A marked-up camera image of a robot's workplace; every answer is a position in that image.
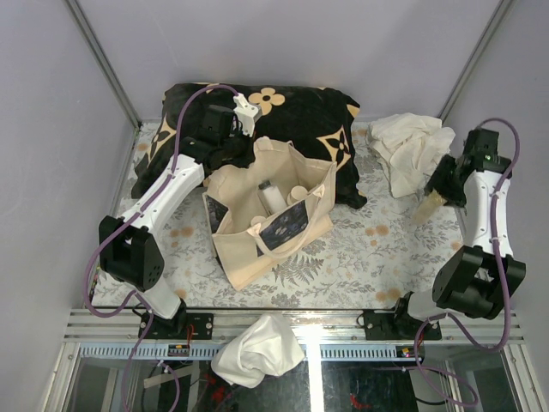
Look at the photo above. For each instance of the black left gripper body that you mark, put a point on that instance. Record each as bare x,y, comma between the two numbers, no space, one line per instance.
237,147

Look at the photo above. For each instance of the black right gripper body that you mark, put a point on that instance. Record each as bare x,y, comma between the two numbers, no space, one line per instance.
446,183

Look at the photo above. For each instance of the white bottle grey cap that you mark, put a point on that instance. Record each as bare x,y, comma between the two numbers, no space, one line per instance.
271,197

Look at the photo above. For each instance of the beige canvas tote bag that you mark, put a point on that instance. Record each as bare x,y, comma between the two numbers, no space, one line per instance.
231,201

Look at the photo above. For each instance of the green liquid bottle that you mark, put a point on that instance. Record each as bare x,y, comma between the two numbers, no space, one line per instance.
257,220

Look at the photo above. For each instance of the beige bottle wooden cap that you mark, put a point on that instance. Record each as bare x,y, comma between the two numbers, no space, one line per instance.
296,194

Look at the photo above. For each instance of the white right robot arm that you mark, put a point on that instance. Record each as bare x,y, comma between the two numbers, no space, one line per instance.
480,278

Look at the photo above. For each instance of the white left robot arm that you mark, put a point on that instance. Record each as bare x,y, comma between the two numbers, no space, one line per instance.
128,247

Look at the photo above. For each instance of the crumpled white cloth on table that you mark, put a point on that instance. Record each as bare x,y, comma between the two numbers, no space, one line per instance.
409,148

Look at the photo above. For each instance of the black floral pillow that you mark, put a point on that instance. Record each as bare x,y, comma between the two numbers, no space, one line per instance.
316,120

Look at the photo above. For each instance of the floral table mat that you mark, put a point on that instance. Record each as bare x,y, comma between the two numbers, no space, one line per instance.
369,258

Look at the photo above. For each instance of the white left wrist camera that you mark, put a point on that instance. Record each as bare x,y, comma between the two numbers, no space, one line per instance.
247,114

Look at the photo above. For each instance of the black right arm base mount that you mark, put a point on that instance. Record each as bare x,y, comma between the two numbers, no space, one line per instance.
394,324

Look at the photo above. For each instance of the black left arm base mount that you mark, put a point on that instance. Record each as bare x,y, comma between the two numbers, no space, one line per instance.
184,325

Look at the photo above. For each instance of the white rag on rail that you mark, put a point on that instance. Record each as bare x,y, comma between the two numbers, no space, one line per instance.
267,348

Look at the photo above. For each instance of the aluminium front rail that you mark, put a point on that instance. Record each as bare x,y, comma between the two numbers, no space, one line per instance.
336,334

